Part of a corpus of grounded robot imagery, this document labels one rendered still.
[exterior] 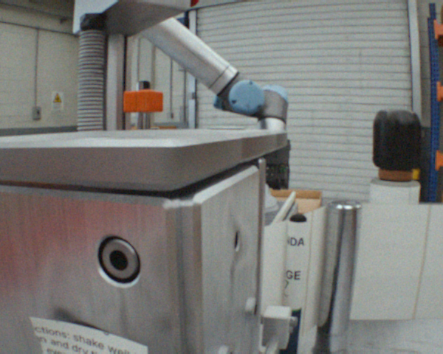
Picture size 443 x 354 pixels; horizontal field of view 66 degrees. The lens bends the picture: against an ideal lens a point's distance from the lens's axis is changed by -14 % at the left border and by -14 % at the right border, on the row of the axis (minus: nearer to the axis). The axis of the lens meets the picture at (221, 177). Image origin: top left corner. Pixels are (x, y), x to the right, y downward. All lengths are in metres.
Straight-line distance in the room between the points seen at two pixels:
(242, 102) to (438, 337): 0.59
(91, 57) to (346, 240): 0.35
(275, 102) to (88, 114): 0.62
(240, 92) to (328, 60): 4.17
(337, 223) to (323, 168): 4.54
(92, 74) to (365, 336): 0.47
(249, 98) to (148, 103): 0.35
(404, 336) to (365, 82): 4.43
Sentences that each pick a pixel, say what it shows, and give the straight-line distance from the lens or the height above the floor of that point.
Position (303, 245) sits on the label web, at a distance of 0.35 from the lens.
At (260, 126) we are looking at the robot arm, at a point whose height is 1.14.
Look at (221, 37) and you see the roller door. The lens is 5.56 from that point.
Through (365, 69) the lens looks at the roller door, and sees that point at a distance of 4.87.
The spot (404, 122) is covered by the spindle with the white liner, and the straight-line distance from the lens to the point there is 0.59.
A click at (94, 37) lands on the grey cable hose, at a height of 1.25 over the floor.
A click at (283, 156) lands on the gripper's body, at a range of 0.93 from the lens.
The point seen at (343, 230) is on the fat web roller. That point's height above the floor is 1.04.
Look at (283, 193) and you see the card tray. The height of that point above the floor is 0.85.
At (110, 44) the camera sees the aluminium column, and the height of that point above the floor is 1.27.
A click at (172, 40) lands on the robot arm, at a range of 0.85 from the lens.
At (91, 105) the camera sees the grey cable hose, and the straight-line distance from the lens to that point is 0.46.
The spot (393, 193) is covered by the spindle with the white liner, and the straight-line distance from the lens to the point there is 0.60.
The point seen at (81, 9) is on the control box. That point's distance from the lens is 0.56.
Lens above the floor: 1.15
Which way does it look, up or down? 8 degrees down
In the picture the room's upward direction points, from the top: straight up
